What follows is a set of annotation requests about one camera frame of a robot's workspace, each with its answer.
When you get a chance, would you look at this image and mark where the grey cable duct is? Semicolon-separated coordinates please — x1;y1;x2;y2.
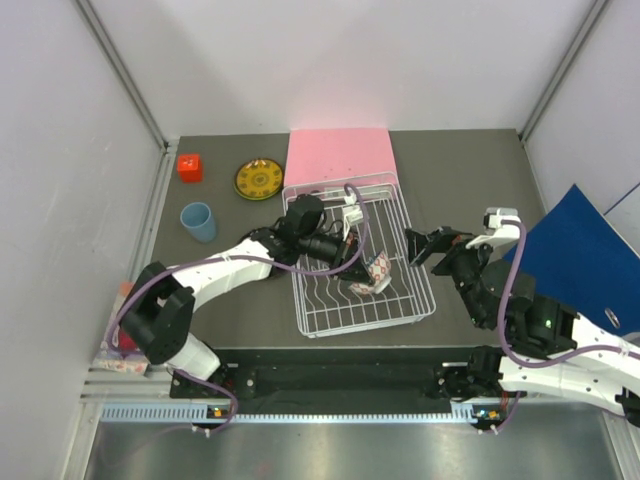
99;402;506;426

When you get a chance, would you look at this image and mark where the yellow patterned plate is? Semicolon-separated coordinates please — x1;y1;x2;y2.
233;157;284;201

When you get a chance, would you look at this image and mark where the blue folder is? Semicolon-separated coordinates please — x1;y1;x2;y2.
519;185;639;336

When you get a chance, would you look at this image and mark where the pink binder box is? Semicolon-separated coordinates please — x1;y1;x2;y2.
284;128;399;189

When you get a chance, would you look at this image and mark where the light blue plastic cup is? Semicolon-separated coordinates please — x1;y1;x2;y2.
180;202;217;243

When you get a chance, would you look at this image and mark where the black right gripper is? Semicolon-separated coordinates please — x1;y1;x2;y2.
404;226;501;329

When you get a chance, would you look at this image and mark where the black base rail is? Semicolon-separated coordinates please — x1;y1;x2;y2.
169;343;531;405

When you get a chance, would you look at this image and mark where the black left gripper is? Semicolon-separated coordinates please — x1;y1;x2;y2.
298;227;375;287

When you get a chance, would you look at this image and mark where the red cube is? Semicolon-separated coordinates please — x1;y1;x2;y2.
176;153;204;183

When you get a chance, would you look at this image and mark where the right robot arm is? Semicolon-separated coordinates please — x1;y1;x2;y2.
405;218;639;426

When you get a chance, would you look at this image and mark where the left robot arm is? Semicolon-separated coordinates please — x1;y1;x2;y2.
115;184;372;397

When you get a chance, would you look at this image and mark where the white wire dish rack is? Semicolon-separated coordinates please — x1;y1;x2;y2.
282;172;436;338

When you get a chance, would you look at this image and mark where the red white patterned bowl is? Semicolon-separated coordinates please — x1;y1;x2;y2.
349;251;392;296

